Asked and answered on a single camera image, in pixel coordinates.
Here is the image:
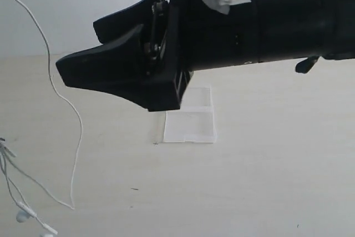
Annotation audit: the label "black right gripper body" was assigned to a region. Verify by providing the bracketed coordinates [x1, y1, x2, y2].
[142, 0, 258, 112]

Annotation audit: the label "white wired earphones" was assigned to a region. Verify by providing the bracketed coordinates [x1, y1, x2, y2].
[0, 0, 84, 237]

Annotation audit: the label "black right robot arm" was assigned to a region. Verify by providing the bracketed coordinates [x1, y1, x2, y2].
[93, 0, 354, 112]

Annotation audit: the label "clear plastic storage case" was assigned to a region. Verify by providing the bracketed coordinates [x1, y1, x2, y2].
[155, 85, 217, 144]

